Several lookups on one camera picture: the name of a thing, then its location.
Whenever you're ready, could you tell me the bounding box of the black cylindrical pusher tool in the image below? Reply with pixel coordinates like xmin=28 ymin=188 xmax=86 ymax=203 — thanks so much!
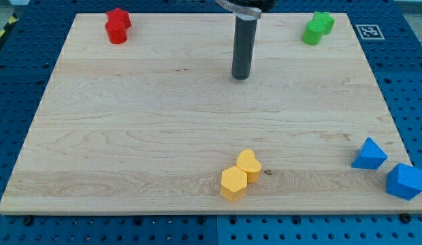
xmin=231 ymin=16 xmax=257 ymax=80

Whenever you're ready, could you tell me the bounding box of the green star block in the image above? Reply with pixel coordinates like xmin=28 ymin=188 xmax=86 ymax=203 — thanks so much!
xmin=312 ymin=12 xmax=335 ymax=35

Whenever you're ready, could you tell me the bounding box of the yellow hexagon block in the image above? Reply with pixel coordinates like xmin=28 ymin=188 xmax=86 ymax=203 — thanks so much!
xmin=221 ymin=166 xmax=247 ymax=201

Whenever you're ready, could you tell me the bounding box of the green cylinder block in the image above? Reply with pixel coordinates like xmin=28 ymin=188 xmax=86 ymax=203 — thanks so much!
xmin=302 ymin=20 xmax=326 ymax=46

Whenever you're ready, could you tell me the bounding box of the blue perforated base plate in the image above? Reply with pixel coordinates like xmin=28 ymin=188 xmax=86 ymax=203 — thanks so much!
xmin=0 ymin=0 xmax=422 ymax=244

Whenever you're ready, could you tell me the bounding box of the wooden board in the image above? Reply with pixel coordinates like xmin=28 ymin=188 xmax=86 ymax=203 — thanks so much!
xmin=0 ymin=13 xmax=422 ymax=215

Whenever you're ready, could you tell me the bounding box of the blue triangle block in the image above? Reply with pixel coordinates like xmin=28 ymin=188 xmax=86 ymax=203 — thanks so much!
xmin=351 ymin=137 xmax=387 ymax=169

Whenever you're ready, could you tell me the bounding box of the blue cube block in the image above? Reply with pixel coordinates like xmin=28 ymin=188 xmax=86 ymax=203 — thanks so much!
xmin=386 ymin=163 xmax=422 ymax=201

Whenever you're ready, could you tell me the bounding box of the fiducial marker tag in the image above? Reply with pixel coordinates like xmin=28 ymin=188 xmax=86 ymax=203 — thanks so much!
xmin=356 ymin=24 xmax=385 ymax=40

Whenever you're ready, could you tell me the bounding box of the red cylinder block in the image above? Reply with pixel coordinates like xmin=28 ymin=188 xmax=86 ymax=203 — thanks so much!
xmin=105 ymin=19 xmax=127 ymax=44

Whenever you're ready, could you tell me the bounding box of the yellow heart block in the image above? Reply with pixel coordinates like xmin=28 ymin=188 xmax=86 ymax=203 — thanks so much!
xmin=236 ymin=149 xmax=262 ymax=183

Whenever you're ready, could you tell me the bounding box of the black robot arm flange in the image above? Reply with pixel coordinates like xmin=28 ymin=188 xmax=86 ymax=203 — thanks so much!
xmin=215 ymin=0 xmax=277 ymax=19

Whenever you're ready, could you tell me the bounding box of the red star block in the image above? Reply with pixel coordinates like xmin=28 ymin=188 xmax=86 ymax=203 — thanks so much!
xmin=105 ymin=7 xmax=131 ymax=29

